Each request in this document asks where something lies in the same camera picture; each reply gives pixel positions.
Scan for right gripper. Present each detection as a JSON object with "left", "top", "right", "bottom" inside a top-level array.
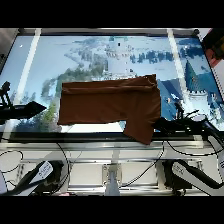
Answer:
[{"left": 153, "top": 116, "right": 184, "bottom": 134}]

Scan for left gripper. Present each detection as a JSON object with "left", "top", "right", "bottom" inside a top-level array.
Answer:
[{"left": 0, "top": 102, "right": 33, "bottom": 122}]

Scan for brown shorts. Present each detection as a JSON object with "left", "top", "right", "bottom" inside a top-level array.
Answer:
[{"left": 56, "top": 73, "right": 163, "bottom": 146}]

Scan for heap of clothes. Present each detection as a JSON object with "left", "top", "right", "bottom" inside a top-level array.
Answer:
[{"left": 201, "top": 28, "right": 224, "bottom": 62}]

